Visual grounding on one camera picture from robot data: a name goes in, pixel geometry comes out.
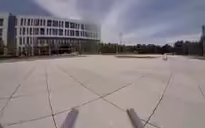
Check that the pale concrete slab plaza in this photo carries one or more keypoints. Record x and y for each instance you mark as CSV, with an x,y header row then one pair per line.
x,y
100,86

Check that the row of trees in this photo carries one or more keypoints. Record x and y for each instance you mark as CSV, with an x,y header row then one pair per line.
x,y
156,48

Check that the white multi-storey glass building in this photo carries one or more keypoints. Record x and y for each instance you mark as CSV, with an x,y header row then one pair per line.
x,y
46,35

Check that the robot's own part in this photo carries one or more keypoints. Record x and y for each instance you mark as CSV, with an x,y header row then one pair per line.
x,y
134,119
70,118

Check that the pole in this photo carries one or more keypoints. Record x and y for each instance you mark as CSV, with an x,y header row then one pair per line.
x,y
203,40

